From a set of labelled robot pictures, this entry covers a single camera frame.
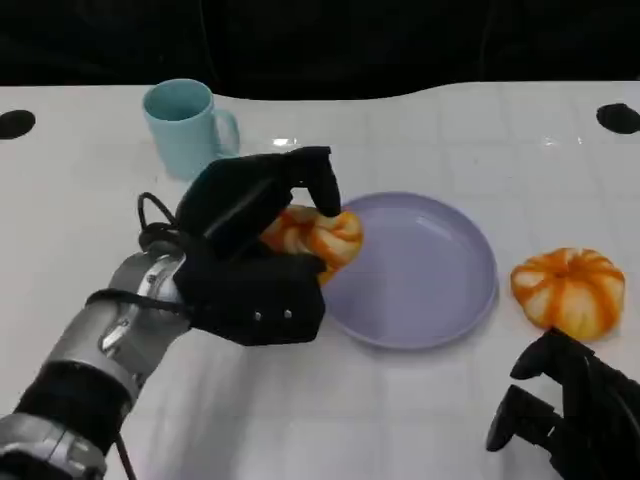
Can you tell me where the black table cable grommet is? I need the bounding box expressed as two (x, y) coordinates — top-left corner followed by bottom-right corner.
(595, 102), (640, 135)
(0, 109), (37, 140)

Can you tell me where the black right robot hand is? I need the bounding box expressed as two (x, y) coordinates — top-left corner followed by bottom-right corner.
(486, 327), (640, 480)

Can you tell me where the pale green mug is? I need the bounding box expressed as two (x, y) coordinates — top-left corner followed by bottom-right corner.
(142, 77), (241, 182)

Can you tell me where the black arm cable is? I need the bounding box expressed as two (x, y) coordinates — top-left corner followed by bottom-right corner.
(86, 191), (193, 480)

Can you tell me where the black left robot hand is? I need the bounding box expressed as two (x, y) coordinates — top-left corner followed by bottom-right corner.
(173, 145), (344, 347)

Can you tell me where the lilac plate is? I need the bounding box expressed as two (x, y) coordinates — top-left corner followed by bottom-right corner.
(318, 191), (500, 351)

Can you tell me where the orange white toy bread roll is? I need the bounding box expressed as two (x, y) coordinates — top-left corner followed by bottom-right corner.
(258, 203), (364, 287)
(509, 246), (627, 343)

